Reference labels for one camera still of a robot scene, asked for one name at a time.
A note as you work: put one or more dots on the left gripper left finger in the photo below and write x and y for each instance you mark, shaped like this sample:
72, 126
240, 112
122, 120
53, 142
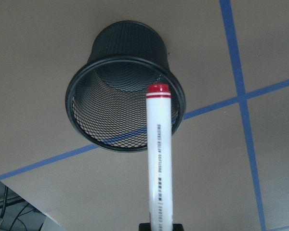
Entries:
144, 227

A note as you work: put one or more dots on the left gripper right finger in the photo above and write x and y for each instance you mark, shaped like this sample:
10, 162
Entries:
177, 227

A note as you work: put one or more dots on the red marker pen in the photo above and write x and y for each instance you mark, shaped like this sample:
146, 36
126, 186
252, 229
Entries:
158, 118

